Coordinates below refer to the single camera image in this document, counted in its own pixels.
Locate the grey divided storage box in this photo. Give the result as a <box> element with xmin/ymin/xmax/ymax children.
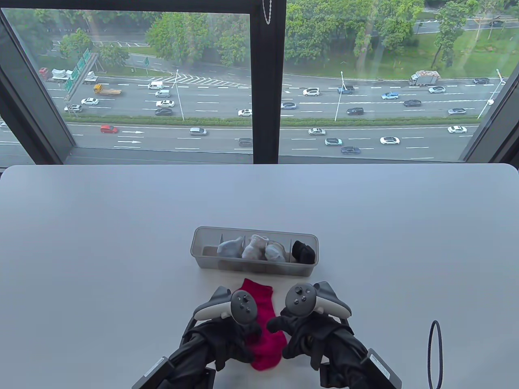
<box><xmin>191</xmin><ymin>226</ymin><xmax>320</xmax><ymax>278</ymax></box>

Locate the grey sock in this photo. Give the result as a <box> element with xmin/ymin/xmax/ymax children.
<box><xmin>265</xmin><ymin>241</ymin><xmax>287</xmax><ymax>262</ymax></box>

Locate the person's left hand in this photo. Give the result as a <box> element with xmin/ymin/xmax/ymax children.
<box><xmin>182</xmin><ymin>317</ymin><xmax>263</xmax><ymax>372</ymax></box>

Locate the black sock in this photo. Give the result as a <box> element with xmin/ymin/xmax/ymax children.
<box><xmin>292</xmin><ymin>240</ymin><xmax>317</xmax><ymax>264</ymax></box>

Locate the dark braided cable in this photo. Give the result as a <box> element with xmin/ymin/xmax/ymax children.
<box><xmin>427</xmin><ymin>320</ymin><xmax>444</xmax><ymax>389</ymax></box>

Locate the green road sign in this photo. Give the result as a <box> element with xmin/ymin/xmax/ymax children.
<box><xmin>64</xmin><ymin>48</ymin><xmax>100</xmax><ymax>102</ymax></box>

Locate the black labelled wrist box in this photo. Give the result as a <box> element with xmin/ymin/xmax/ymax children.
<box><xmin>131</xmin><ymin>356</ymin><xmax>176</xmax><ymax>389</ymax></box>
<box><xmin>362</xmin><ymin>348</ymin><xmax>402</xmax><ymax>389</ymax></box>

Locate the person's right forearm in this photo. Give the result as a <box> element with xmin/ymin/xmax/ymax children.
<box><xmin>316</xmin><ymin>344</ymin><xmax>375</xmax><ymax>389</ymax></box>

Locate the black window frame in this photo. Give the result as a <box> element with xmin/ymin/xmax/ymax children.
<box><xmin>0</xmin><ymin>0</ymin><xmax>519</xmax><ymax>165</ymax></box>

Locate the white sock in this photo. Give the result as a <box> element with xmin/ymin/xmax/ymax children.
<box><xmin>242</xmin><ymin>234</ymin><xmax>270</xmax><ymax>260</ymax></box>

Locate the white street lamp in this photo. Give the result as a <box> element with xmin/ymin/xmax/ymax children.
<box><xmin>334</xmin><ymin>71</ymin><xmax>347</xmax><ymax>122</ymax></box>
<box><xmin>171</xmin><ymin>70</ymin><xmax>185</xmax><ymax>121</ymax></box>
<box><xmin>477</xmin><ymin>69</ymin><xmax>507</xmax><ymax>120</ymax></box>

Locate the grey hand controller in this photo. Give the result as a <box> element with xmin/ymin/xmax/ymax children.
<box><xmin>192</xmin><ymin>286</ymin><xmax>257</xmax><ymax>327</ymax></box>
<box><xmin>285</xmin><ymin>281</ymin><xmax>353</xmax><ymax>319</ymax></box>

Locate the person's right hand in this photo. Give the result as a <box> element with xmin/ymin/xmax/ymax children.
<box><xmin>266</xmin><ymin>307</ymin><xmax>368</xmax><ymax>372</ymax></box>

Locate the light blue sock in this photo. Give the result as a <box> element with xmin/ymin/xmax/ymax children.
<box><xmin>217</xmin><ymin>237</ymin><xmax>245</xmax><ymax>259</ymax></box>

